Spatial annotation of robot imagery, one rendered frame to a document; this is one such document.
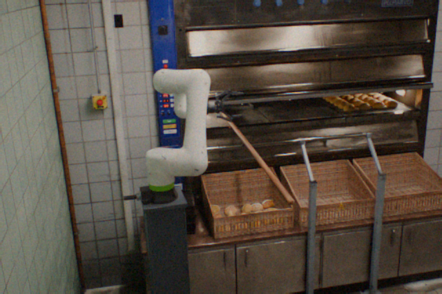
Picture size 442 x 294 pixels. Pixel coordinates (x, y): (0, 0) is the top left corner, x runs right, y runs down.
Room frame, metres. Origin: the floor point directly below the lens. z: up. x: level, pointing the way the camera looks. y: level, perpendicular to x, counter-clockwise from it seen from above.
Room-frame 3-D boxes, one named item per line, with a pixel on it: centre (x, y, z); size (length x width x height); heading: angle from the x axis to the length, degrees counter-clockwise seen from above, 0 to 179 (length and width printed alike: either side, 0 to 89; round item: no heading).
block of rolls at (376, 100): (4.05, -1.16, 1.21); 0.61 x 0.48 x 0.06; 10
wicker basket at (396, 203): (3.35, -1.33, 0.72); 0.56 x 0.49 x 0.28; 102
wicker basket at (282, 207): (3.14, -0.15, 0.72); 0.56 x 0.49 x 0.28; 102
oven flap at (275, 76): (3.51, -0.67, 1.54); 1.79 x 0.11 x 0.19; 100
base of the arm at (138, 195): (2.17, 0.35, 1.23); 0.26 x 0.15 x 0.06; 105
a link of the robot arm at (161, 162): (2.19, 0.28, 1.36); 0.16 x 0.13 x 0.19; 83
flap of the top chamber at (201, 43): (3.51, -0.67, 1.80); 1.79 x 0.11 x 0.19; 100
